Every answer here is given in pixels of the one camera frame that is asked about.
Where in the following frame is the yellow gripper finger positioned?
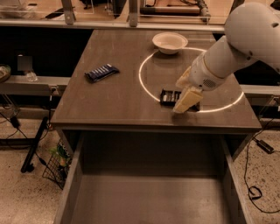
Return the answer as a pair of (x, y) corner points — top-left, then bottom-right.
(176, 66), (191, 88)
(173, 87), (203, 114)

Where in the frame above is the black rxbar chocolate wrapper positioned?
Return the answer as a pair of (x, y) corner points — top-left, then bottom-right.
(159, 88), (201, 112)

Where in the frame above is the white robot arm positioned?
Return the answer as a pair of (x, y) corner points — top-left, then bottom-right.
(173, 2), (280, 114)

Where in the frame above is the open grey top drawer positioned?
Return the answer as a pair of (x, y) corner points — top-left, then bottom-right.
(53, 131), (253, 224)

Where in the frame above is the white bowl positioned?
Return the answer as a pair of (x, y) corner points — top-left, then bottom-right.
(152, 32), (188, 55)

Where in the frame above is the blue snack bar wrapper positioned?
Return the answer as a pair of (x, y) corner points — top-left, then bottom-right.
(85, 64), (119, 83)

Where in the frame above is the grey side shelf left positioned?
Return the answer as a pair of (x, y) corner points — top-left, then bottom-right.
(0, 75), (70, 96)

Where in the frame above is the clear plastic water bottle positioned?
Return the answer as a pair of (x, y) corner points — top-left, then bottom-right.
(17, 54), (38, 82)

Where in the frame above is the black stand leg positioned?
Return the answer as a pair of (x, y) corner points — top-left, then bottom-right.
(21, 117), (48, 173)

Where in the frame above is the green bowl at left edge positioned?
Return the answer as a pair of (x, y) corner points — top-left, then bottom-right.
(0, 65), (11, 83)

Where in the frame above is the grey railing frame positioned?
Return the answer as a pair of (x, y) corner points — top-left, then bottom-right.
(0, 0), (246, 33)

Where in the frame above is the black wire basket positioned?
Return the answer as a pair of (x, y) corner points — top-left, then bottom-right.
(42, 140), (72, 189)

